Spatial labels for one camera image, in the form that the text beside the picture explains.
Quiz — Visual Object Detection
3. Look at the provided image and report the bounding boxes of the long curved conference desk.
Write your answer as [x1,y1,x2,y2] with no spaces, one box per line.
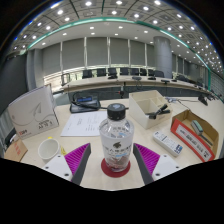
[61,74,224,101]

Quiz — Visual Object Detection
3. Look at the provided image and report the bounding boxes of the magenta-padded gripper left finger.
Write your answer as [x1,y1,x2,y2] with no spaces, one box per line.
[40,142,92,186]

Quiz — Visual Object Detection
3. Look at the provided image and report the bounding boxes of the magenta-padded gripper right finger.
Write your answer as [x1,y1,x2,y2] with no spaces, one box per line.
[131,142,184,186]

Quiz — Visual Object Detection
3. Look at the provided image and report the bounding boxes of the white open organizer box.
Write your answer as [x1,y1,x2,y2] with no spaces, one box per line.
[128,89,174,130]

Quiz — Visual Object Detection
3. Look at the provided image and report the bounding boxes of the black tool in organizer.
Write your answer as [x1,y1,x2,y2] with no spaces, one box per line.
[145,103,171,120]

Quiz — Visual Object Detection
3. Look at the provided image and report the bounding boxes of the group of ceiling lights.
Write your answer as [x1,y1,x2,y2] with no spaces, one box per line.
[9,0,224,78]

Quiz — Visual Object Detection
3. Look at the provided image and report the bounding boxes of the black table microphone unit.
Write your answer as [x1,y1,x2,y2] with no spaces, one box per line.
[197,94,210,107]

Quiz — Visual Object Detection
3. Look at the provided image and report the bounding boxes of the white paper sheet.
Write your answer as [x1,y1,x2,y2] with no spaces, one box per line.
[60,110,108,138]

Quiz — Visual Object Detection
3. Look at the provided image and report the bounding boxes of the white remote control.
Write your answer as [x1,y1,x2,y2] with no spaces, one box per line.
[152,130,184,158]

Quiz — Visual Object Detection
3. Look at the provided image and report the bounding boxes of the flat round red coaster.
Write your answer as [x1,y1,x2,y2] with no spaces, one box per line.
[100,158,132,179]

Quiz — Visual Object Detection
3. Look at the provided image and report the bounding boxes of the white mug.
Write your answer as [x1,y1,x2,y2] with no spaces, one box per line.
[37,137,62,164]

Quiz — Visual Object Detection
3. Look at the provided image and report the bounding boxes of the open red-edged cardboard box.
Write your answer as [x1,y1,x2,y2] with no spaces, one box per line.
[170,109,220,163]

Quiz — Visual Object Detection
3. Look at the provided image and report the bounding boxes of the brown cardboard sheet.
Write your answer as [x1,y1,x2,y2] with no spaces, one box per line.
[3,138,29,163]

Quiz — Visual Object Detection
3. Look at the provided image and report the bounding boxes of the black desk conference console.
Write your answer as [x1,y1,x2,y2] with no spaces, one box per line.
[69,95,102,114]

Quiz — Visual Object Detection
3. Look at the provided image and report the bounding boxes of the small green device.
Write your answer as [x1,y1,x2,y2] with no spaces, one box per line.
[190,119,205,136]

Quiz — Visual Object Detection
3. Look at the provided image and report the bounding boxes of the clear bottle with black cap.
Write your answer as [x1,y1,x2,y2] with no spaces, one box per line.
[99,102,135,173]

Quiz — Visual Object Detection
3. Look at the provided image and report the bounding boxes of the white printed paper carton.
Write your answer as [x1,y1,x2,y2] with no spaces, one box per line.
[7,84,60,140]

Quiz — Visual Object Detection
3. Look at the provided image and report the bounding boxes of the group of black office chairs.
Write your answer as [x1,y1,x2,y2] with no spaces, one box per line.
[59,67,214,88]

